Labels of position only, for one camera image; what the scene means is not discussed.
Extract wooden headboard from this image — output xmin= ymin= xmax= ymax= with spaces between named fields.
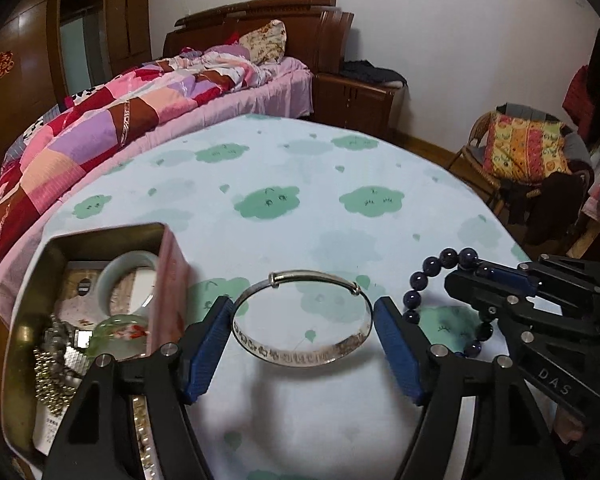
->
xmin=161 ymin=0 xmax=356 ymax=77

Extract floral pillow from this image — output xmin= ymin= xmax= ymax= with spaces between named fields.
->
xmin=237 ymin=19 xmax=287 ymax=65

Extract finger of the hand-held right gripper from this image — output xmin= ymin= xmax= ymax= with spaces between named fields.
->
xmin=444 ymin=269 xmax=531 ymax=324
xmin=475 ymin=261 xmax=540 ymax=298

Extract brown wooden wardrobe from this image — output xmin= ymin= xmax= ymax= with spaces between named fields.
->
xmin=0 ymin=0 xmax=153 ymax=186

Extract silver rhinestone bracelet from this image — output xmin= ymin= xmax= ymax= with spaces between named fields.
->
xmin=130 ymin=395 xmax=158 ymax=480

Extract wicker chair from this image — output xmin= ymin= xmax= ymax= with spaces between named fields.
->
xmin=447 ymin=102 xmax=598 ymax=241

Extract bed with pink sheet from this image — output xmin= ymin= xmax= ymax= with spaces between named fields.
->
xmin=0 ymin=55 xmax=315 ymax=311

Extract silver metal bracelet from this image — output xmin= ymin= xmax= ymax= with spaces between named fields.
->
xmin=42 ymin=312 xmax=98 ymax=361

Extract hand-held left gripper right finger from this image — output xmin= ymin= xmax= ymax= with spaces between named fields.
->
xmin=374 ymin=296 xmax=563 ymax=480

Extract patchwork quilt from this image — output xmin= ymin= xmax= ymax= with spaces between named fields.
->
xmin=0 ymin=45 xmax=281 ymax=266

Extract white jade bangle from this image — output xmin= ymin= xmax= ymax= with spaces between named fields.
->
xmin=97 ymin=251 xmax=160 ymax=321

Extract colourful patterned cushion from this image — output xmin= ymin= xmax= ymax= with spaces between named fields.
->
xmin=482 ymin=112 xmax=573 ymax=183

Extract green translucent bangle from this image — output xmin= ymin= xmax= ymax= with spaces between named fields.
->
xmin=87 ymin=312 xmax=153 ymax=361

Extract dark garment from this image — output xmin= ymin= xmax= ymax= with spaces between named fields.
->
xmin=502 ymin=170 xmax=596 ymax=246

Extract rectangular tin box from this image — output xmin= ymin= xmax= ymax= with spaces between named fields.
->
xmin=7 ymin=221 xmax=193 ymax=466

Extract dark folded clothes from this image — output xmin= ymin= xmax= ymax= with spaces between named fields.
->
xmin=341 ymin=59 xmax=407 ymax=85

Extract wooden nightstand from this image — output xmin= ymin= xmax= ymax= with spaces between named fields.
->
xmin=312 ymin=71 xmax=408 ymax=136

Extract red hanging garment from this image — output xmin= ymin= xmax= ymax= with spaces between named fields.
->
xmin=562 ymin=62 xmax=600 ymax=143

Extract silver bangle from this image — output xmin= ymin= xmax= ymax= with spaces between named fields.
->
xmin=230 ymin=270 xmax=374 ymax=367

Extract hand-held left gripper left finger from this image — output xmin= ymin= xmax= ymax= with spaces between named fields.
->
xmin=42 ymin=295 xmax=234 ymax=480

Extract dark purple bead bracelet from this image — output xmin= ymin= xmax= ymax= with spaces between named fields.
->
xmin=402 ymin=247 xmax=496 ymax=358

